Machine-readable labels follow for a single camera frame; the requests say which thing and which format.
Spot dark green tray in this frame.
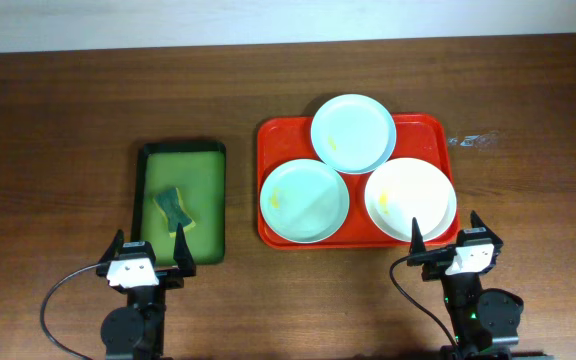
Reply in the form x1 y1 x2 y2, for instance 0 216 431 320
130 140 226 266

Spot green yellow sponge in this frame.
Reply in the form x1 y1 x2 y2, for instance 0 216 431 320
153 187 196 238

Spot light blue plate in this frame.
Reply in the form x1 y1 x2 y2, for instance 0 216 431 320
310 94 397 174

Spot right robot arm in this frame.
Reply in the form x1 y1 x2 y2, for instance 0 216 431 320
406 212 524 359

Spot light green plate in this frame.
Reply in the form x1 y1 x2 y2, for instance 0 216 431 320
259 159 350 244

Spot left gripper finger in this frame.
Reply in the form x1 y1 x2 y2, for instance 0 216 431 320
98 229 124 264
173 223 195 273

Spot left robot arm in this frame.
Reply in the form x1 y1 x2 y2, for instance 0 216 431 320
96 225 196 360

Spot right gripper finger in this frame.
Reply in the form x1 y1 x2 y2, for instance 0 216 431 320
409 218 426 255
470 210 490 231

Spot cream white plate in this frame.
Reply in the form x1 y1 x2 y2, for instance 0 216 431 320
364 158 457 242

